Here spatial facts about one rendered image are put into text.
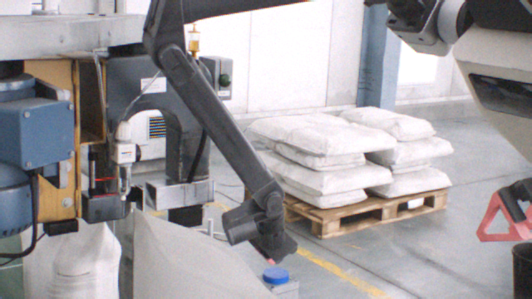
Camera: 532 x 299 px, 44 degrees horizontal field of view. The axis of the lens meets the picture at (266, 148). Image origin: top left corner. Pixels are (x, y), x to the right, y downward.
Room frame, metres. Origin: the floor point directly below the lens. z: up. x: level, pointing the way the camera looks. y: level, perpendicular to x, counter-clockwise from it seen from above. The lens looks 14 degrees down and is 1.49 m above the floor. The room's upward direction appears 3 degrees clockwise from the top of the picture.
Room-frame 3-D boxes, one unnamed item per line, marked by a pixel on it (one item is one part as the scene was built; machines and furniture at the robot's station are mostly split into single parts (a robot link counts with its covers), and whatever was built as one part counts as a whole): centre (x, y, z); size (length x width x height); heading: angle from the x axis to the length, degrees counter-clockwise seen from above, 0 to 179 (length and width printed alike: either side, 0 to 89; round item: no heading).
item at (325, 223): (4.49, -0.58, 0.07); 1.20 x 0.82 x 0.14; 128
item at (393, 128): (4.70, -0.84, 0.56); 0.67 x 0.43 x 0.15; 36
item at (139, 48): (1.38, 0.29, 1.35); 0.09 x 0.09 x 0.03
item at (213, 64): (1.45, 0.12, 1.29); 0.08 x 0.05 x 0.09; 36
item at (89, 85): (1.33, 0.40, 1.26); 0.22 x 0.05 x 0.16; 36
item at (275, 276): (1.40, -0.04, 0.84); 0.06 x 0.06 x 0.02
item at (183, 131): (1.46, 0.30, 1.21); 0.30 x 0.25 x 0.30; 36
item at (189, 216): (1.41, 0.16, 0.98); 0.09 x 0.05 x 0.05; 126
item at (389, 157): (4.51, -0.95, 0.44); 0.68 x 0.44 x 0.15; 126
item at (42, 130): (0.97, 0.35, 1.25); 0.10 x 0.08 x 0.12; 151
